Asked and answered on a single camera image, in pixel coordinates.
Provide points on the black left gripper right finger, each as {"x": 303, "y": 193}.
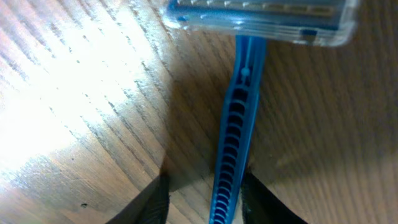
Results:
{"x": 261, "y": 206}

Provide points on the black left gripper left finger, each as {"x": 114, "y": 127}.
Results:
{"x": 151, "y": 206}

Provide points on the blue razor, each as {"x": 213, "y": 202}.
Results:
{"x": 253, "y": 22}

